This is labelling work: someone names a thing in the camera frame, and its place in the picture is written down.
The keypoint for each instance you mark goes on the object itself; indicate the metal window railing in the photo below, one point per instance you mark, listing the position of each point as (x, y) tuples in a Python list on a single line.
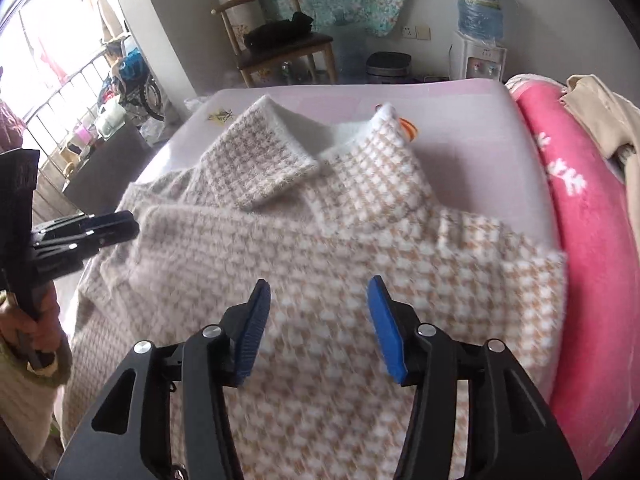
[(65, 105)]

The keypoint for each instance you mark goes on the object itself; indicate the bed with lilac sheet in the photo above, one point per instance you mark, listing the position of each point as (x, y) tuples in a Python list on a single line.
[(475, 125)]

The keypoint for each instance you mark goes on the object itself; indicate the maroon cloth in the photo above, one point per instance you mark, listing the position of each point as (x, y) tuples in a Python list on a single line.
[(10, 125)]

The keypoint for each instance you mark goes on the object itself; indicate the white plastic jug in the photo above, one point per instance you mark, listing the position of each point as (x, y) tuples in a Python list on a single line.
[(110, 117)]

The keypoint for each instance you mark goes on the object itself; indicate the white water dispenser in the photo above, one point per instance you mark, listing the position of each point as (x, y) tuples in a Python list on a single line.
[(475, 60)]

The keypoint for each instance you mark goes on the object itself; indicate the wooden chair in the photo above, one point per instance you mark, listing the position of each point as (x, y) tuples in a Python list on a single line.
[(285, 52)]

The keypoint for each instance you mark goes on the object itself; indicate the pink floral blanket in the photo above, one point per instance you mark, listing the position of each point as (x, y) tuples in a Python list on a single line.
[(590, 285)]

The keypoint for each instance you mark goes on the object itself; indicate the empty clear water jug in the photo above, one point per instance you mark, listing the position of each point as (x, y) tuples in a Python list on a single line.
[(354, 60)]

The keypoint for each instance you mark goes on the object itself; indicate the bicycle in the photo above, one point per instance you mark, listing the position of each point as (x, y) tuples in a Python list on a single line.
[(142, 85)]

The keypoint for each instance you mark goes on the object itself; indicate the person's left forearm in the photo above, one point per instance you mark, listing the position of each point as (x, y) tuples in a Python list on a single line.
[(25, 400)]

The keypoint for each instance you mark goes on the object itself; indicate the beige garment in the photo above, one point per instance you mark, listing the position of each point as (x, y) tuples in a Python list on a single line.
[(605, 110)]

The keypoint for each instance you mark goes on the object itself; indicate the person's left hand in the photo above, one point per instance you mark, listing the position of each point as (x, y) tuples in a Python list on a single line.
[(45, 332)]

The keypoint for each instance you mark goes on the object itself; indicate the black clothing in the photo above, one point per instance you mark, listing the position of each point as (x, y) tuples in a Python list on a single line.
[(280, 32)]

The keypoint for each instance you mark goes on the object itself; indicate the beige houndstooth fluffy coat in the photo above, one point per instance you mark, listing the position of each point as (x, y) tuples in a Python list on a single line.
[(325, 240)]

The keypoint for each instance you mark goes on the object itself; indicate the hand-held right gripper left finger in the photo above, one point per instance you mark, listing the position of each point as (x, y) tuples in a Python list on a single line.
[(250, 325)]

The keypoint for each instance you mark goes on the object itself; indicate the white plastic bag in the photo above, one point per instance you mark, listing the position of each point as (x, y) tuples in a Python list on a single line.
[(155, 127)]

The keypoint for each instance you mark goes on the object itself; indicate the pink hanging garment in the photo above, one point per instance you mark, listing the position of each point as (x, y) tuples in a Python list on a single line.
[(52, 60)]

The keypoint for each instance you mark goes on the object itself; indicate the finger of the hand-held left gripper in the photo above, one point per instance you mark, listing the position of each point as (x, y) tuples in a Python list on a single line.
[(70, 260), (100, 227)]

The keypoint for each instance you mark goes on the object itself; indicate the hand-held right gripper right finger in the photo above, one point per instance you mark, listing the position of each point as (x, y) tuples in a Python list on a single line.
[(387, 332)]

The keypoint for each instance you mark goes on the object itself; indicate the white wall socket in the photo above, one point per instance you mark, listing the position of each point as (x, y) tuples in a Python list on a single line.
[(416, 32)]

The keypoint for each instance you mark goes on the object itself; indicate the blue water bottle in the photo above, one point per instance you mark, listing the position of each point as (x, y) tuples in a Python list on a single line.
[(480, 5)]

